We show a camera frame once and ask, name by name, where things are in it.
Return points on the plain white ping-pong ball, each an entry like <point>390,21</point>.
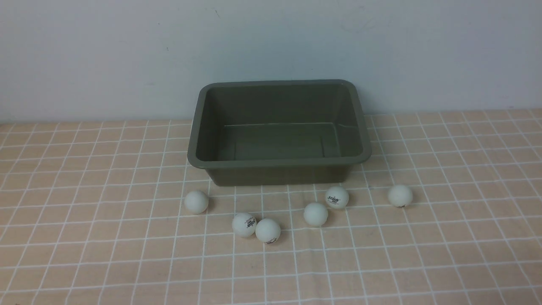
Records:
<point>315,214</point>

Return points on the printed white ping-pong ball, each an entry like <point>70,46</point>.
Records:
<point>244,224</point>
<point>337,197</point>

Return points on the olive green plastic bin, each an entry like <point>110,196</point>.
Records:
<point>280,132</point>

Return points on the orange checked tablecloth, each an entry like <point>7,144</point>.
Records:
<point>93,214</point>

